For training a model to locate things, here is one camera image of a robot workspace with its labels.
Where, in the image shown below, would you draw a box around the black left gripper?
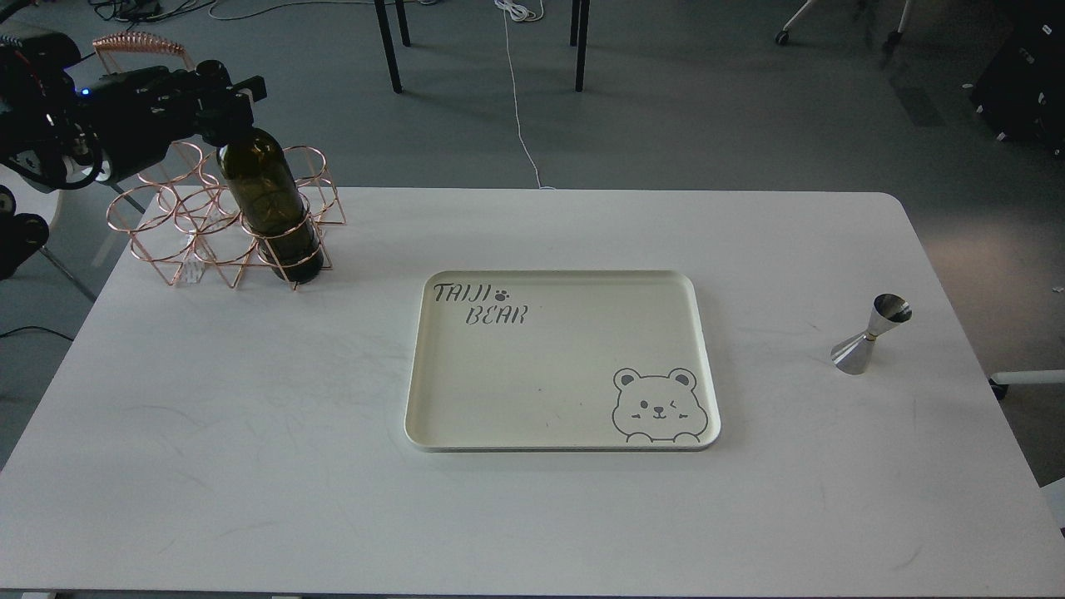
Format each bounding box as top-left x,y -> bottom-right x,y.
79,58 -> 267,183

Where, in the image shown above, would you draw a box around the dark green wine bottle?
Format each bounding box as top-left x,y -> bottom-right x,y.
216,126 -> 324,285

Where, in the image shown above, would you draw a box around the steel double jigger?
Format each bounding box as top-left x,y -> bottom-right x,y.
830,295 -> 912,375

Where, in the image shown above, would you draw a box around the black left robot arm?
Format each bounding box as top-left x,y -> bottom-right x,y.
2,20 -> 266,192

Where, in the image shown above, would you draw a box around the black table leg left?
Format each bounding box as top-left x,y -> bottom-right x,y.
372,0 -> 412,94

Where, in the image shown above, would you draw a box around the black table leg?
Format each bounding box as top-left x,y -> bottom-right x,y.
569,0 -> 591,92
372,0 -> 412,94

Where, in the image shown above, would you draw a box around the black table leg right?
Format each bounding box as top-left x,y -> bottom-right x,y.
569,0 -> 591,92

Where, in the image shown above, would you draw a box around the cream bear serving tray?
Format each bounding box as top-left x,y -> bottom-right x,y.
404,270 -> 721,451

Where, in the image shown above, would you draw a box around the white chair base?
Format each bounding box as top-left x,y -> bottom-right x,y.
773,1 -> 915,53

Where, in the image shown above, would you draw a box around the black equipment box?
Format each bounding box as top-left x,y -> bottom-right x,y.
971,1 -> 1064,160

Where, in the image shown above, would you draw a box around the copper wire bottle rack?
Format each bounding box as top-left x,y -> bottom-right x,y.
92,32 -> 346,287

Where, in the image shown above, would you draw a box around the black floor cables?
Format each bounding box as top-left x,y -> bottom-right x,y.
79,0 -> 375,25

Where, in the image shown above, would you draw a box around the white floor cable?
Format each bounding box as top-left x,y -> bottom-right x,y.
494,0 -> 557,192

